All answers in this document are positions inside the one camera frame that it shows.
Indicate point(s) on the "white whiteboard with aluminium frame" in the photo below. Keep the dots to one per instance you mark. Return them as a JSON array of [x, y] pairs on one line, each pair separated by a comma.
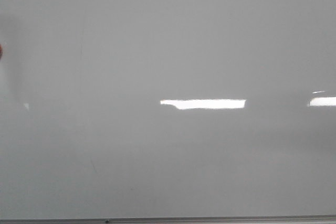
[[167, 108]]

